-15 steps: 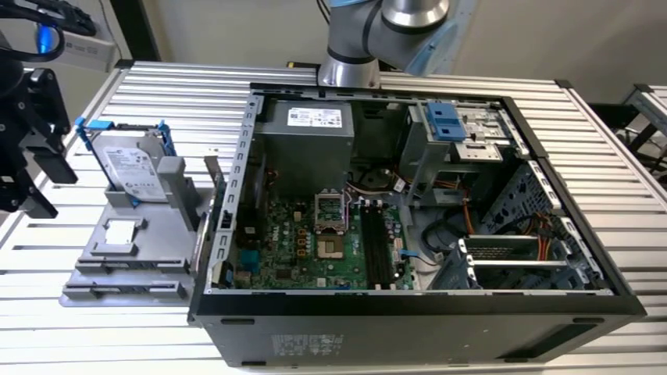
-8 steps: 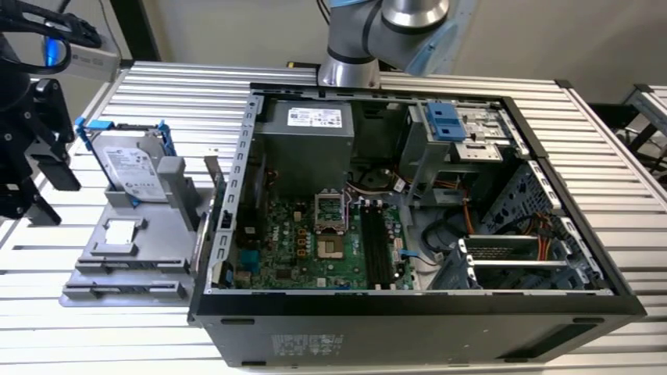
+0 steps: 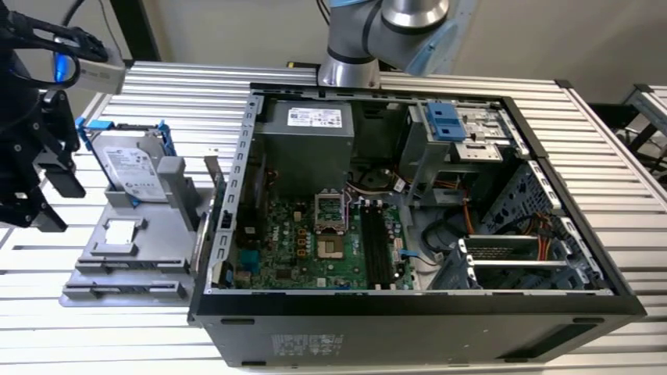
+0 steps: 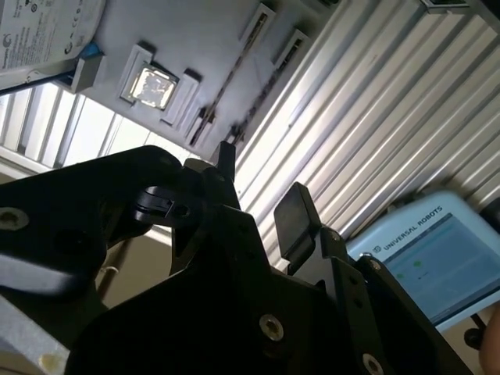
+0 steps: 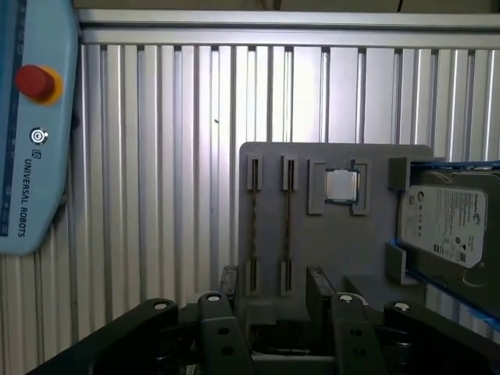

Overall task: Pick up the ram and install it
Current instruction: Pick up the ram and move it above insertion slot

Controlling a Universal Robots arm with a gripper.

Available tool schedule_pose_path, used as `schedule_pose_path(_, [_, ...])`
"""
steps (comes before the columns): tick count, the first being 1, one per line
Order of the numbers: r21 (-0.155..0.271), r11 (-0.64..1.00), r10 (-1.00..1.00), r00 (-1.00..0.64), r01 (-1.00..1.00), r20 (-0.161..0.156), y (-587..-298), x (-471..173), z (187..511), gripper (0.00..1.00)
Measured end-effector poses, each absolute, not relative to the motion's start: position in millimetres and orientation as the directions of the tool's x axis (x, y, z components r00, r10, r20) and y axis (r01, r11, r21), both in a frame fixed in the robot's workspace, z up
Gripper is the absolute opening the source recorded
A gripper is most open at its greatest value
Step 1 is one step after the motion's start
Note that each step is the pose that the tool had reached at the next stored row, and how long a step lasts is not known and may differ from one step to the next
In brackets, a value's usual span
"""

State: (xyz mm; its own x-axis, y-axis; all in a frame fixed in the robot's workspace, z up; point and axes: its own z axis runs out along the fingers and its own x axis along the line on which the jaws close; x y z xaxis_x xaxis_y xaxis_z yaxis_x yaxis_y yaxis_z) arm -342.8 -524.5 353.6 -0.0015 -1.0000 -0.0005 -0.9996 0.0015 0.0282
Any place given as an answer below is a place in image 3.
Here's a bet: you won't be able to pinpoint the CPU socket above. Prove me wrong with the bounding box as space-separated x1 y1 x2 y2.
316 232 349 259

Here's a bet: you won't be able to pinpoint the black RAM slot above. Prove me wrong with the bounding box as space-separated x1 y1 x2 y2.
377 198 397 291
364 198 384 291
371 198 391 291
359 198 377 291

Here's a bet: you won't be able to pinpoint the silver CPU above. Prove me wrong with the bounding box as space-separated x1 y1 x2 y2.
103 220 137 243

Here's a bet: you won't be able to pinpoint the black open PC case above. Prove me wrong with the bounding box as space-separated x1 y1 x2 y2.
185 81 647 368

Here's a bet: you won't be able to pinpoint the thin locking lever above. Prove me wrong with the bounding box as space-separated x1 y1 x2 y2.
340 194 361 232

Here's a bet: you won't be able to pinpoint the graphics card with metal bracket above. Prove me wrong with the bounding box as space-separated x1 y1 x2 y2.
189 155 231 274

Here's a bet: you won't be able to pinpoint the grey metal drive cage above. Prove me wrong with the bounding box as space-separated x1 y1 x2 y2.
400 102 518 206

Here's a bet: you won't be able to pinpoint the black upright post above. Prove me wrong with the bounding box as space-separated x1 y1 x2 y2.
107 0 160 63

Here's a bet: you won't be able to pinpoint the black chair base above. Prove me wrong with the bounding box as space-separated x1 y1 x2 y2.
588 102 667 173

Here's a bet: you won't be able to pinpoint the black looped wire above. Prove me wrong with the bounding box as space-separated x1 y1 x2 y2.
420 217 465 255

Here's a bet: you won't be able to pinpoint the orange data wire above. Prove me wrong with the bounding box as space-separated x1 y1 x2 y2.
460 198 476 236

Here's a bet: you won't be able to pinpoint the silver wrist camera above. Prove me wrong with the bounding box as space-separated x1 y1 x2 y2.
65 55 127 95

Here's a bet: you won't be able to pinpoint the grey power supply unit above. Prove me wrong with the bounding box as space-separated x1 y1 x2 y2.
253 99 356 200

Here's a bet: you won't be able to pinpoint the hard disk in blue carrier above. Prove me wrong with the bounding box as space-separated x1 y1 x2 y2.
75 116 172 206

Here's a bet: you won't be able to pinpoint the red yellow power wires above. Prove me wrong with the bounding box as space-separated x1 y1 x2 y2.
520 212 555 262

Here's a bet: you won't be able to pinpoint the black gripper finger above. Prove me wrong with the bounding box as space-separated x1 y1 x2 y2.
31 88 88 199
0 186 69 234

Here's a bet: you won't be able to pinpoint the dark RAM stick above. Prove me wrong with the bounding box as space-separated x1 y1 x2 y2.
103 263 184 271
88 286 183 294

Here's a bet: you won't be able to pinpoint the green motherboard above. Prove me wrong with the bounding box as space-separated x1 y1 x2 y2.
231 195 417 291

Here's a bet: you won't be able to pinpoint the metal socket cover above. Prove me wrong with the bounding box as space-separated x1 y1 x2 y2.
313 189 349 234

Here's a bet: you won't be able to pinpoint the blue drive latch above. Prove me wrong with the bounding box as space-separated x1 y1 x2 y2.
425 102 468 142

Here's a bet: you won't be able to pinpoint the metal disk bay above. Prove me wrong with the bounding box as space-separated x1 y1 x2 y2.
456 234 572 291

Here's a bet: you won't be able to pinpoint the grey parts rack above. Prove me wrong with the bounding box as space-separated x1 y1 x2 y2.
59 155 221 310

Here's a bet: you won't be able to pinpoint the aluminium frame table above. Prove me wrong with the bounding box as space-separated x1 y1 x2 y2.
622 83 667 138

